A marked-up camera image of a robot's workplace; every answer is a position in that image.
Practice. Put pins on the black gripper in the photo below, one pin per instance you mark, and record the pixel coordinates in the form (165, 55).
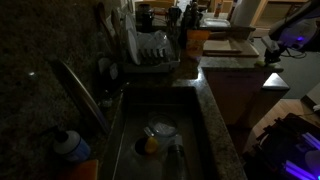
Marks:
(274, 55)

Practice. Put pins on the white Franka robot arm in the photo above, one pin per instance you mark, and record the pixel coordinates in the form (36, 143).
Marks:
(296, 31)

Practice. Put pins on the orange sponge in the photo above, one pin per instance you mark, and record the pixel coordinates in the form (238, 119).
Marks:
(83, 170)

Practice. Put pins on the large wooden cutting board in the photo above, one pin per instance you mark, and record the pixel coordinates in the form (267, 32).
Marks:
(248, 51)

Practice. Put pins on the beige kitchen base cabinet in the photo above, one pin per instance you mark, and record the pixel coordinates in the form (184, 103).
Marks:
(233, 93)

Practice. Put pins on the small wooden cutting board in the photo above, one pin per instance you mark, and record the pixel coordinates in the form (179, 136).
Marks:
(220, 46)

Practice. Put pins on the white tray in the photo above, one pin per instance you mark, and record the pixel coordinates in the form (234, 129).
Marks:
(216, 23)

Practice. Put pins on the orange canister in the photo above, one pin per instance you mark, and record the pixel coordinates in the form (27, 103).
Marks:
(196, 43)

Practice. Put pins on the black equipment cart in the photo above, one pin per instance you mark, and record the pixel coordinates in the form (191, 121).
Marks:
(276, 146)

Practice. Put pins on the dark cup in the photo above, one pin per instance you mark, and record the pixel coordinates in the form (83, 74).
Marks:
(174, 16)

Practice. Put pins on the grey dish rack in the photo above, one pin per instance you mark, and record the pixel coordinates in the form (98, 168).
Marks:
(151, 61)

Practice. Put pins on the clear plastic bag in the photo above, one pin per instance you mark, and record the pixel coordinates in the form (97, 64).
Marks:
(153, 40)

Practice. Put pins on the steel sink basin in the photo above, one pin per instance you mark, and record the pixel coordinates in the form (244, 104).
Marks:
(160, 133)

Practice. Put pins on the dark jar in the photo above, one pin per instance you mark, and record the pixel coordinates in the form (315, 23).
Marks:
(145, 16)

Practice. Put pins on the dark drinking bottle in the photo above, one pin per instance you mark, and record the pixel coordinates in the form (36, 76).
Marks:
(176, 161)

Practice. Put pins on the white dinner plate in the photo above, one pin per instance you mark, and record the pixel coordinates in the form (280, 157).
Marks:
(133, 46)
(130, 23)

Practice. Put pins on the small yellow object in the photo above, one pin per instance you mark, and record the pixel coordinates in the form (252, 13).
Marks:
(151, 145)

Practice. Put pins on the wooden spatula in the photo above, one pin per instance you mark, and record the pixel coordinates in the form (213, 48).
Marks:
(116, 23)
(105, 25)

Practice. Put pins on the curved metal faucet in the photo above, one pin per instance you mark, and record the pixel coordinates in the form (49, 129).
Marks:
(83, 96)

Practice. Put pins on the white blue soap dispenser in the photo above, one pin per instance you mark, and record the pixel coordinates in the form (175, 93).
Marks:
(71, 146)

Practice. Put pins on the grey wrist camera bar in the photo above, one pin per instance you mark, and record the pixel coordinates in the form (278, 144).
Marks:
(270, 43)

